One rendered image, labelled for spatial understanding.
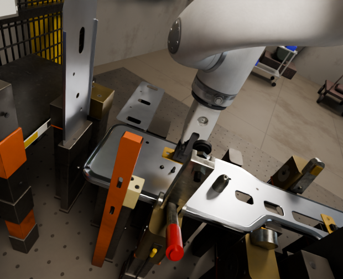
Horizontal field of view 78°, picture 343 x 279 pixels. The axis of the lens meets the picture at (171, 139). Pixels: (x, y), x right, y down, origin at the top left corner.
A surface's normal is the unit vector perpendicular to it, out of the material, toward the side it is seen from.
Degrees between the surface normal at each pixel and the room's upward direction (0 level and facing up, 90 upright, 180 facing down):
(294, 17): 75
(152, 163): 0
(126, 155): 90
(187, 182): 99
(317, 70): 90
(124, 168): 90
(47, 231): 0
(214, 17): 80
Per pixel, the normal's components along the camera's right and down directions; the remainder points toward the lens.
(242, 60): 0.18, 0.69
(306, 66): -0.48, 0.44
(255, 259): 0.32, -0.72
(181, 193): -0.22, 0.70
